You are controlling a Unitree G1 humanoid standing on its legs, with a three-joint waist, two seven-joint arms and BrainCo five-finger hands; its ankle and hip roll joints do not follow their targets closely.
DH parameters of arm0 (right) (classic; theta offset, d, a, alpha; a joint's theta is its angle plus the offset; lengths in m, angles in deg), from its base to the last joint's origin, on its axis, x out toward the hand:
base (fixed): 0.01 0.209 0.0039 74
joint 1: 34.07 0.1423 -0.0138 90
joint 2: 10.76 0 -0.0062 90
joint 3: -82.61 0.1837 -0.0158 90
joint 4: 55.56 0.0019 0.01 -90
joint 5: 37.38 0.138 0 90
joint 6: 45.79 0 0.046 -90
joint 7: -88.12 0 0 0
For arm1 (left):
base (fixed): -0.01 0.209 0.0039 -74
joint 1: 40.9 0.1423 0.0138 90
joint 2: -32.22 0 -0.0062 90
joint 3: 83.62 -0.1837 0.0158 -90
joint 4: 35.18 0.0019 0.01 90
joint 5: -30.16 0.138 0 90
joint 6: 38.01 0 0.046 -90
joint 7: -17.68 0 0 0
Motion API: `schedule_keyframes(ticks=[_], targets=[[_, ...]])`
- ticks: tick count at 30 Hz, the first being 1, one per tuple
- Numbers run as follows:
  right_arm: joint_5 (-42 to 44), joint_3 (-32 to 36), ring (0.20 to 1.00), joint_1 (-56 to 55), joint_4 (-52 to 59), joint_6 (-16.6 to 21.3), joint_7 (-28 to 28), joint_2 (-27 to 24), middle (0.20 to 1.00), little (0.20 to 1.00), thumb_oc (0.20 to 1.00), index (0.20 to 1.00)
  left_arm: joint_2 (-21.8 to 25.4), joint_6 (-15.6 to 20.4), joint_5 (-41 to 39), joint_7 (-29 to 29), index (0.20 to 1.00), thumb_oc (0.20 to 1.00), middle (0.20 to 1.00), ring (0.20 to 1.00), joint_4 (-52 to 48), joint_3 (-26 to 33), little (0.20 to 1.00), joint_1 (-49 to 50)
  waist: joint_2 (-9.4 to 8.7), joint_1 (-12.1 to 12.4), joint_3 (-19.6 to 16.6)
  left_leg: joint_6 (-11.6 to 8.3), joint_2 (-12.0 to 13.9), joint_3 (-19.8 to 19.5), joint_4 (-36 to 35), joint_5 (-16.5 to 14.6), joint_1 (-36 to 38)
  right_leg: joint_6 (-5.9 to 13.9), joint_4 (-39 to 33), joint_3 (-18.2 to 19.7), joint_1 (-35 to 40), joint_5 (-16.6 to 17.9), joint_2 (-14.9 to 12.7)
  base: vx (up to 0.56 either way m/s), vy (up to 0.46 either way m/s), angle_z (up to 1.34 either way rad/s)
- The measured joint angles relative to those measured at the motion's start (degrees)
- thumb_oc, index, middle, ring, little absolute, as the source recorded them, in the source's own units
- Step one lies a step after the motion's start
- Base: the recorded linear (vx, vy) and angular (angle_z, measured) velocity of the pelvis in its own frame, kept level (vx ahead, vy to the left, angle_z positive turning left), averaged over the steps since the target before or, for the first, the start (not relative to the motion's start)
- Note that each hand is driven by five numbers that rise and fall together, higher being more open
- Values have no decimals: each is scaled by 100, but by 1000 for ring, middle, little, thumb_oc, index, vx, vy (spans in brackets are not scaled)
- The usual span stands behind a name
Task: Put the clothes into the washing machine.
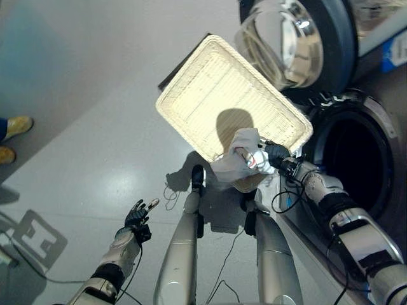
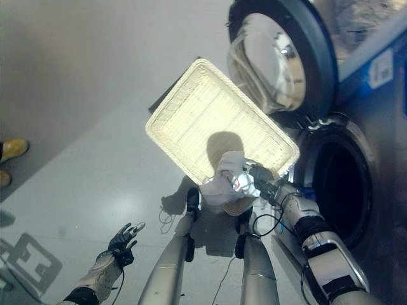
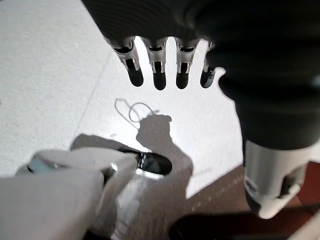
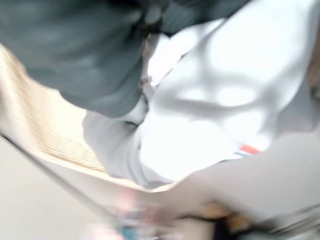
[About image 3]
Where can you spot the brown floor mat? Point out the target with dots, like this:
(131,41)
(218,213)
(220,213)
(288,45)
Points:
(220,197)

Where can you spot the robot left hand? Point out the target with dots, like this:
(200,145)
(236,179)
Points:
(250,37)

